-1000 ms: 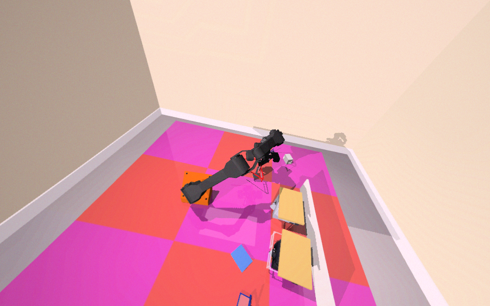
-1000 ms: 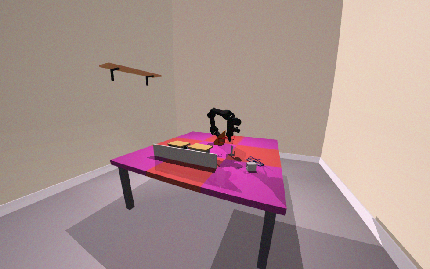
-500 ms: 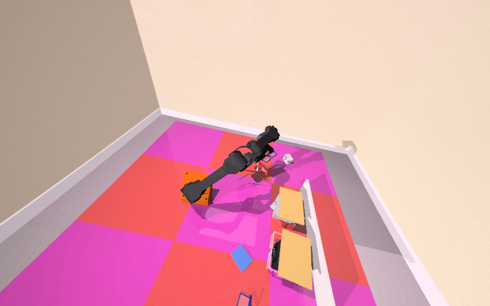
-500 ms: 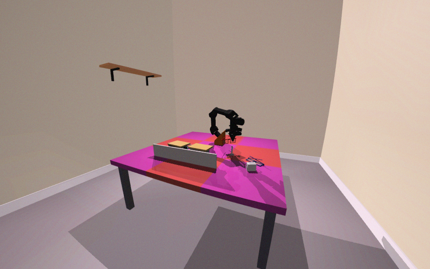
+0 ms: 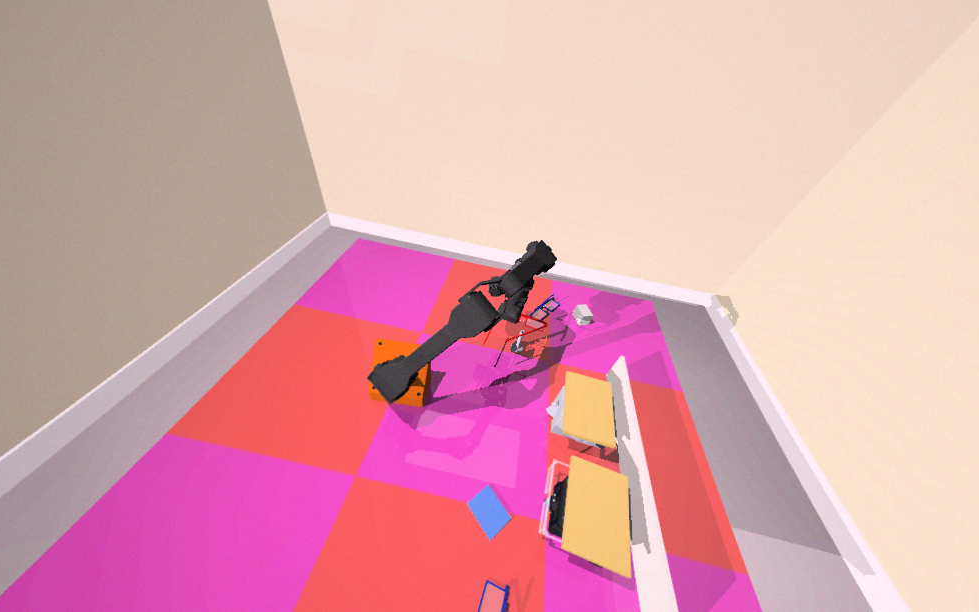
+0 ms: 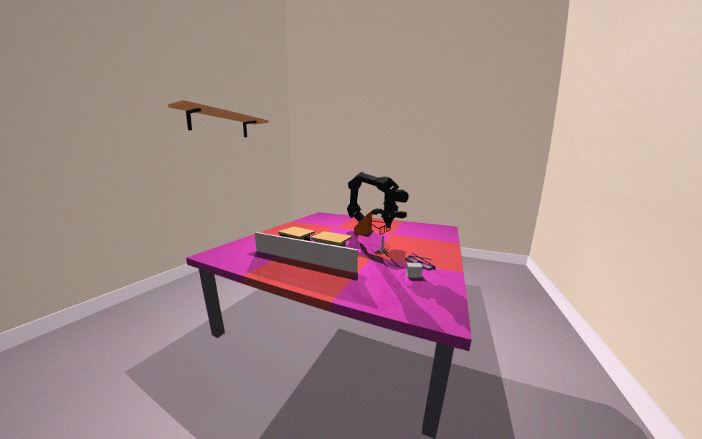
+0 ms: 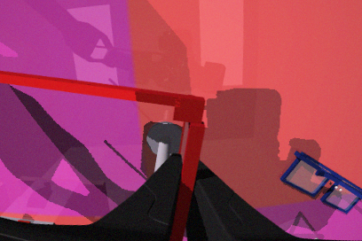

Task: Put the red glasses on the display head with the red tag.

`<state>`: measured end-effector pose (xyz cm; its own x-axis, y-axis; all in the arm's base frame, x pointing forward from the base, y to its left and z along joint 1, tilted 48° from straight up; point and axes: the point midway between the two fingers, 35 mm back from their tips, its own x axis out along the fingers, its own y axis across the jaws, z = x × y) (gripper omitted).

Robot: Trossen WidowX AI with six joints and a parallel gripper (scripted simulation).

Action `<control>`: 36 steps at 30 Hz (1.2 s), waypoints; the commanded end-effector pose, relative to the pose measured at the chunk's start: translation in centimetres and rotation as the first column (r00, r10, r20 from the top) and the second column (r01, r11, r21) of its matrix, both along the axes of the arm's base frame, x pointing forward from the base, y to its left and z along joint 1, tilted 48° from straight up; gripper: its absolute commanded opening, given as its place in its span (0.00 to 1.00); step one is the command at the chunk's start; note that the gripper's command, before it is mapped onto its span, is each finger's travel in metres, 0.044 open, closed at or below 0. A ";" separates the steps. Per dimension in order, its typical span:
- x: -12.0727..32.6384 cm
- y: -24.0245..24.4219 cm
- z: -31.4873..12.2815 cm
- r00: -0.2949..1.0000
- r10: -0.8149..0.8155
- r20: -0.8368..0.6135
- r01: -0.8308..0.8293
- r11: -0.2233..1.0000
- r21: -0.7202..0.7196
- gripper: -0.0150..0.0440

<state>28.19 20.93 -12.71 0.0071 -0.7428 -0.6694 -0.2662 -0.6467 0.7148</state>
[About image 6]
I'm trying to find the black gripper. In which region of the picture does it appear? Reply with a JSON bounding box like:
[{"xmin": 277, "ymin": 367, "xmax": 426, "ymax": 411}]
[{"xmin": 372, "ymin": 200, "xmax": 407, "ymax": 228}]

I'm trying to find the white flat panel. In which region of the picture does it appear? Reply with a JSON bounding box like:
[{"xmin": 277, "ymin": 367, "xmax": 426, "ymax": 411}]
[{"xmin": 255, "ymin": 232, "xmax": 358, "ymax": 273}]

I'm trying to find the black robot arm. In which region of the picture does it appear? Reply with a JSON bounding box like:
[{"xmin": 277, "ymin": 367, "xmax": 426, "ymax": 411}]
[{"xmin": 347, "ymin": 172, "xmax": 408, "ymax": 222}]

